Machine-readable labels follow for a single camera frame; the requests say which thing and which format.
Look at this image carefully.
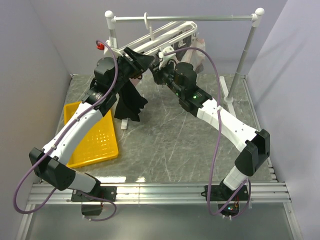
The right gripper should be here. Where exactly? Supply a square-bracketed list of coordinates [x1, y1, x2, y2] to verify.
[148, 59, 184, 99]

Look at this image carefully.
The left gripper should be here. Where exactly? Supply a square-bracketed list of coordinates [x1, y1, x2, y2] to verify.
[111, 46, 154, 93]

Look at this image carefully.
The white clip hanger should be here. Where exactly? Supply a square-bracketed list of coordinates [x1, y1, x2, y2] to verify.
[118, 13, 198, 55]

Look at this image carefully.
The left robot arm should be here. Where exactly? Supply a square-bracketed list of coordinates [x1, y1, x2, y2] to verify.
[29, 47, 154, 201]

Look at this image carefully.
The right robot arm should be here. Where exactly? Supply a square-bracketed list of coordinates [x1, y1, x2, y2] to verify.
[150, 62, 270, 201]

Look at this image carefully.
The pink underwear black trim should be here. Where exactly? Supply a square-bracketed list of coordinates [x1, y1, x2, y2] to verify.
[130, 75, 143, 86]

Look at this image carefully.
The white underwear pink trim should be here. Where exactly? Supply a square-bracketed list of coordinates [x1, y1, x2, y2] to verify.
[180, 38, 206, 72]

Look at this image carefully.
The grey striped underwear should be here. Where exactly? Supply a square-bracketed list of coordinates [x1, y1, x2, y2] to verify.
[173, 35, 204, 74]

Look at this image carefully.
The white rack left foot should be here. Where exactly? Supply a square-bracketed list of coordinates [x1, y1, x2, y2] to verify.
[120, 118, 129, 130]

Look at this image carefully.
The yellow plastic tray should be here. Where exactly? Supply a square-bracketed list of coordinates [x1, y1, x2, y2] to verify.
[67, 110, 119, 169]

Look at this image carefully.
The metal clothes rack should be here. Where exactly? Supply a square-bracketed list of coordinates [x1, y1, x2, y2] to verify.
[104, 7, 265, 104]

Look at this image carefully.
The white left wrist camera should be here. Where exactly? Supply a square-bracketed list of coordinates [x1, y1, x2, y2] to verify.
[95, 40, 118, 57]

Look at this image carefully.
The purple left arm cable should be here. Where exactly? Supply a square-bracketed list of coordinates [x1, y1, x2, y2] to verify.
[12, 39, 120, 222]

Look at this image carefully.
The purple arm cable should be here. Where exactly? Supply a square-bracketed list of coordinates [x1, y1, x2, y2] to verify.
[12, 39, 120, 222]
[164, 47, 252, 217]

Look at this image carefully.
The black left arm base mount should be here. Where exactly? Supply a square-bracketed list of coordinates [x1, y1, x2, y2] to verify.
[71, 185, 117, 202]

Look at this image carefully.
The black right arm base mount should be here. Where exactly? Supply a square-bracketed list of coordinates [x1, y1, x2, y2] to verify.
[210, 185, 249, 202]

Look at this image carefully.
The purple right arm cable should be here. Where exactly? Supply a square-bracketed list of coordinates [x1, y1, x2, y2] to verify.
[164, 47, 252, 217]

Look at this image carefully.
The aluminium table edge rail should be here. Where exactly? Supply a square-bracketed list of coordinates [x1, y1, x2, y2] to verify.
[27, 182, 291, 205]

